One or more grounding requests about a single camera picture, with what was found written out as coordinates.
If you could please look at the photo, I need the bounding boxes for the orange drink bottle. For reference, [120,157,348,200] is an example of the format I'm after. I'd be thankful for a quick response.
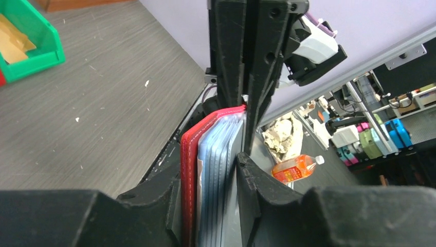
[271,154,324,185]

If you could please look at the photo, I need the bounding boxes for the red leather card holder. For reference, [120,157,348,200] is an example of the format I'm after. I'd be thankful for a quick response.
[180,105,246,246]

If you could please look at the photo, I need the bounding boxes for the colourful boxes on shelf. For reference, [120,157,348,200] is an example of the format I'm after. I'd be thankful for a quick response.
[331,115,413,167]

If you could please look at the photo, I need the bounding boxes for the orange compartment tray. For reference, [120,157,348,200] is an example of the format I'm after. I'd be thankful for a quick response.
[35,0,130,12]

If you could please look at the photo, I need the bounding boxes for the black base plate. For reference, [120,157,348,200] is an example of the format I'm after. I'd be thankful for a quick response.
[140,85,216,184]

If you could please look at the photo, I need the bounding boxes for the red plastic bin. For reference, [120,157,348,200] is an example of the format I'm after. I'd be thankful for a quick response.
[0,70,7,87]

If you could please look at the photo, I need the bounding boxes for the crumpled beige cloth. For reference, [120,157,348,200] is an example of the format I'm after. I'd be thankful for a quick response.
[262,112,304,163]

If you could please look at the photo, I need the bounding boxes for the green plastic bin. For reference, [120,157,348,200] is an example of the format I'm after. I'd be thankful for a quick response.
[1,0,65,86]

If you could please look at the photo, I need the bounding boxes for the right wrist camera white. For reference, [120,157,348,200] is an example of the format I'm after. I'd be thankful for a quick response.
[282,15,348,87]

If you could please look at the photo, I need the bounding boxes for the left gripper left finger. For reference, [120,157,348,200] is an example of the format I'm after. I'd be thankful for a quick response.
[1,167,181,246]

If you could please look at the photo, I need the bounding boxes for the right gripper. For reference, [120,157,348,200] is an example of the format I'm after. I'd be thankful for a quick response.
[208,0,310,155]

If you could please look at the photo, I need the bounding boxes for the gold credit card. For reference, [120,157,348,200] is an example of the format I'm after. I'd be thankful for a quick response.
[1,14,37,64]

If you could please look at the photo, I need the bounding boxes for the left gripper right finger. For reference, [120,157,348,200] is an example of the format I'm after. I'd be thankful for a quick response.
[235,152,435,246]

